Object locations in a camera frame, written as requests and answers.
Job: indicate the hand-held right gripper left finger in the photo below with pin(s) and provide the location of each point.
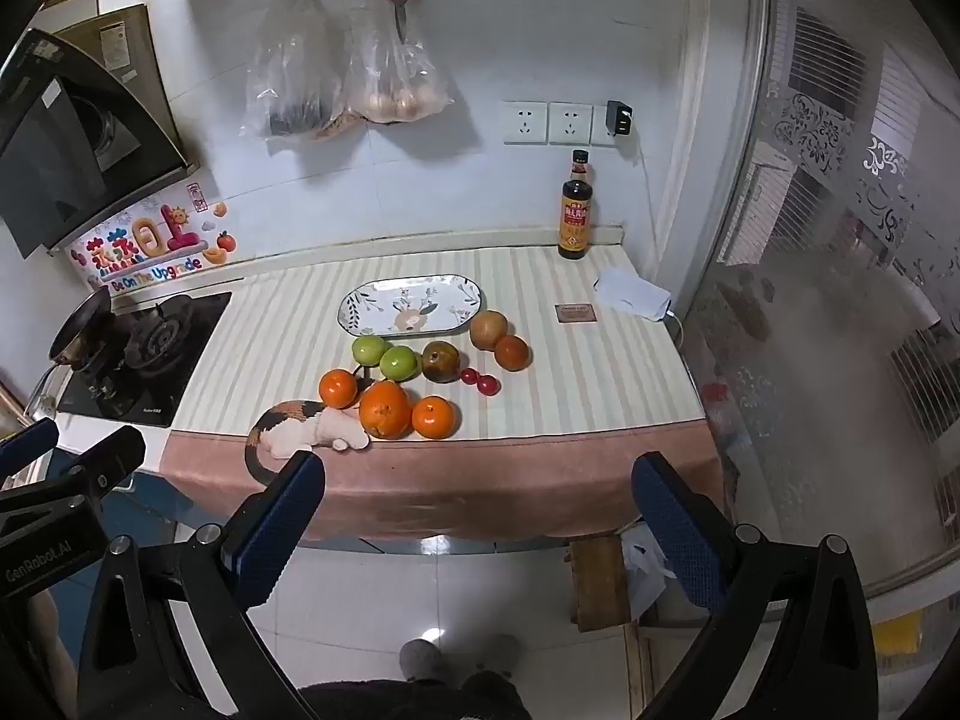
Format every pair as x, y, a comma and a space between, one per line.
277, 514

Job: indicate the dark frying pan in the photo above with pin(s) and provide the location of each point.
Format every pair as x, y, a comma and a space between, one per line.
79, 330

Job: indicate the white plastic bag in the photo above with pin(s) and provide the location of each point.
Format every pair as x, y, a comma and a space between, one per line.
645, 562

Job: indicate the small reddish tangerine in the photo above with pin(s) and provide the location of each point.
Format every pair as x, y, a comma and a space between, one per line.
513, 354

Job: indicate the white folded paper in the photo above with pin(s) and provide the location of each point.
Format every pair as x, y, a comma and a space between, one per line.
630, 292

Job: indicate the colourful wall sticker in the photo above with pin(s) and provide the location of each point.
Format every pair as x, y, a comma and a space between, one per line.
150, 247

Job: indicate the clear bag with eggs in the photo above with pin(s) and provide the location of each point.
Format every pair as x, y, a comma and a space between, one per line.
394, 82

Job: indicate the brown kiwi fruit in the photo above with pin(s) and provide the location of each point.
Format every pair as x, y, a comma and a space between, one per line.
440, 361

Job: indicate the white wall outlet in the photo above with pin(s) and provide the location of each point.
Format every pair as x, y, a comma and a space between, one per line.
525, 122
570, 122
598, 131

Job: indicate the wooden stool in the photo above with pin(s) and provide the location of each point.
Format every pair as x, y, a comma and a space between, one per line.
600, 585

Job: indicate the large orange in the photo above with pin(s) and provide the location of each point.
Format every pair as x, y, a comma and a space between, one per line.
385, 410

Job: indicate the cherry tomato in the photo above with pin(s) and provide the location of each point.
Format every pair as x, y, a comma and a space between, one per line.
489, 385
469, 376

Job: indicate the black glass range hood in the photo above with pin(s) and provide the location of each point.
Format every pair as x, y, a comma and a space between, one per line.
52, 142

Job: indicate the grey slipper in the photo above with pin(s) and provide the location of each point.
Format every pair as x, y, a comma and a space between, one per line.
424, 661

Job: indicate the dark soy sauce bottle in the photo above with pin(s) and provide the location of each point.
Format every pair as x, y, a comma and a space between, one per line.
575, 214

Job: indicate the person's dark trousers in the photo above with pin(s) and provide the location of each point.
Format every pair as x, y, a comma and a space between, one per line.
412, 701

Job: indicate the green apple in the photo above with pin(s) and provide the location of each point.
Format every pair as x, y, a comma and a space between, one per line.
397, 363
370, 349

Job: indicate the clear bag with dark contents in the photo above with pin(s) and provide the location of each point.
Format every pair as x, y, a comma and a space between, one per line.
289, 82

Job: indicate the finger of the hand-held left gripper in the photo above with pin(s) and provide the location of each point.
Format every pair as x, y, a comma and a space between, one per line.
26, 442
112, 457

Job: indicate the yellow-brown apple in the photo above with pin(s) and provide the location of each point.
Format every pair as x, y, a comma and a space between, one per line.
489, 330

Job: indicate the frosted floral glass door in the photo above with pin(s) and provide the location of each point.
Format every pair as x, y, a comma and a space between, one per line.
825, 240

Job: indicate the small brown card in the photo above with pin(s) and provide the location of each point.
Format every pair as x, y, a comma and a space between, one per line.
575, 313

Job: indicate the steel range hood chimney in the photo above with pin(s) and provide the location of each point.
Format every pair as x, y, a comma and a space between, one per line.
127, 52

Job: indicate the person's left forearm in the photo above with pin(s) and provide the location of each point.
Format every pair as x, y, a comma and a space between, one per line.
56, 652

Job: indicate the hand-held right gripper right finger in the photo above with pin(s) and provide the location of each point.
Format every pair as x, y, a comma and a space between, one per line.
675, 532

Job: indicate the black plug-in charger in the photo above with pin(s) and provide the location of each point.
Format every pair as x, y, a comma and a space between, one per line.
620, 118

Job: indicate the floral oval ceramic plate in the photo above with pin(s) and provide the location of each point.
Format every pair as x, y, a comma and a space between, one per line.
409, 305

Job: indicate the black gas stove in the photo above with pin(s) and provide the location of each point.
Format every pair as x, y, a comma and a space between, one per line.
150, 360

